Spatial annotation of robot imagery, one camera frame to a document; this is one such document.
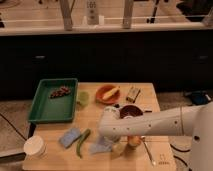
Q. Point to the blue sponge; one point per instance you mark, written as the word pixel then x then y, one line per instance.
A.
pixel 69 137

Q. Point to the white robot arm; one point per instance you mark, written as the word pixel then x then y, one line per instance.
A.
pixel 194 121

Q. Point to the yellow corn cob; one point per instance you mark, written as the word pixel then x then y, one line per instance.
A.
pixel 110 93

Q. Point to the white paper cup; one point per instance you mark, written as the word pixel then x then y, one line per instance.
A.
pixel 34 146

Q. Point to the blue black floor device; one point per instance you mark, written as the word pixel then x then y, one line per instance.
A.
pixel 198 97

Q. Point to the green plastic cup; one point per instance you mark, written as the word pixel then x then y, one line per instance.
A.
pixel 83 98

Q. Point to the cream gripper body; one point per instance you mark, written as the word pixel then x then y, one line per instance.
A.
pixel 118 148

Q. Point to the green chili pepper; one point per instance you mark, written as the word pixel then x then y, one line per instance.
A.
pixel 82 138

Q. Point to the grey-blue towel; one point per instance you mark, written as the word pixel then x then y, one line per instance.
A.
pixel 101 145

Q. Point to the green plastic tray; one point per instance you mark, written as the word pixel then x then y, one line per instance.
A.
pixel 45 109

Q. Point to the red grapes bunch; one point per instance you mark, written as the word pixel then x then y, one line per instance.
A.
pixel 62 91

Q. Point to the dark red bowl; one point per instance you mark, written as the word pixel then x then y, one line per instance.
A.
pixel 130 110

